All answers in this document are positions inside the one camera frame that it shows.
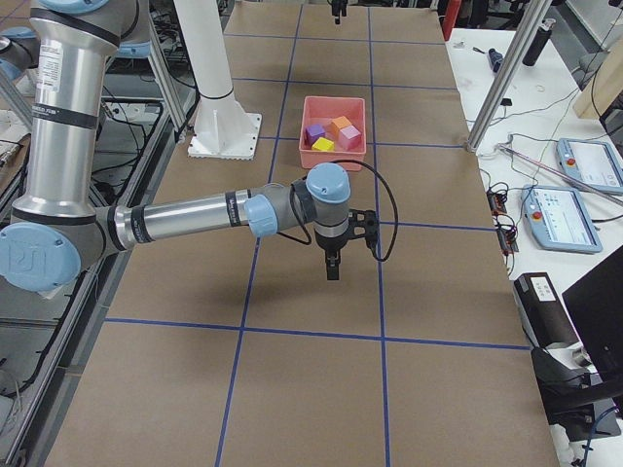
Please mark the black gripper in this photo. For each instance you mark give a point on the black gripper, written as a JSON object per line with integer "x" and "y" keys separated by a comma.
{"x": 330, "y": 244}
{"x": 336, "y": 7}

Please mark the yellow foam block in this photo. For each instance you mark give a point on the yellow foam block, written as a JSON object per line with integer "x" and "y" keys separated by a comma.
{"x": 323, "y": 144}

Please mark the orange foam block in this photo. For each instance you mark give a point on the orange foam block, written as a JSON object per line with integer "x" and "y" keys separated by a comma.
{"x": 337, "y": 124}

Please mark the pink foam block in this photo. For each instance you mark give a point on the pink foam block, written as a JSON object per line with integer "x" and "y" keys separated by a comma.
{"x": 349, "y": 138}

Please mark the purple foam block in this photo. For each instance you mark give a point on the purple foam block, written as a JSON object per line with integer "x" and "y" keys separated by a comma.
{"x": 313, "y": 133}

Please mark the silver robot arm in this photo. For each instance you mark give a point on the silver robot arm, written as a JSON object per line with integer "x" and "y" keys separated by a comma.
{"x": 55, "y": 233}
{"x": 20, "y": 46}

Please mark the pink plastic bin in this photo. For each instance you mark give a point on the pink plastic bin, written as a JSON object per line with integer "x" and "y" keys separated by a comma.
{"x": 321, "y": 110}

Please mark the small circuit board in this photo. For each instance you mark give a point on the small circuit board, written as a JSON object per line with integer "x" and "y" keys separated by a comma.
{"x": 497, "y": 202}

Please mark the black water bottle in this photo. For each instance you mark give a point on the black water bottle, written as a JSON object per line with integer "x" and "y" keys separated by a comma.
{"x": 540, "y": 39}

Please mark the black box with label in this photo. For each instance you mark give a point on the black box with label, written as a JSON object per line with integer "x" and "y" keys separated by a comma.
{"x": 543, "y": 315}

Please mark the near teach pendant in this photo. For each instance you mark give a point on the near teach pendant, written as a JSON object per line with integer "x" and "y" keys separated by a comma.
{"x": 559, "y": 221}

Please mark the teach pendant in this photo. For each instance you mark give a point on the teach pendant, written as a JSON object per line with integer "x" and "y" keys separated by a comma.
{"x": 559, "y": 221}
{"x": 594, "y": 163}

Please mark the black monitor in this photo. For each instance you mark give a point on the black monitor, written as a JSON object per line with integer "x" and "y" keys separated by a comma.
{"x": 594, "y": 304}

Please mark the far teach pendant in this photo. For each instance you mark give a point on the far teach pendant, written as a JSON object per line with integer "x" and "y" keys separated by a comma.
{"x": 594, "y": 163}

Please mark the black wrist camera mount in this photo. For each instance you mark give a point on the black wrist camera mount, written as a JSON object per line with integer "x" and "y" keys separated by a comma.
{"x": 364, "y": 224}

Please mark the white camera stand pole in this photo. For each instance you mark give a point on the white camera stand pole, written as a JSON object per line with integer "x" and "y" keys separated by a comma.
{"x": 202, "y": 30}

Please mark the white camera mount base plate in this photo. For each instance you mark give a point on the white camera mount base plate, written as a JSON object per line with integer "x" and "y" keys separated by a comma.
{"x": 227, "y": 138}

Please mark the grey aluminium frame post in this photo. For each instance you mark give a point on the grey aluminium frame post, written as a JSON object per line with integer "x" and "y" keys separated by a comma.
{"x": 517, "y": 49}

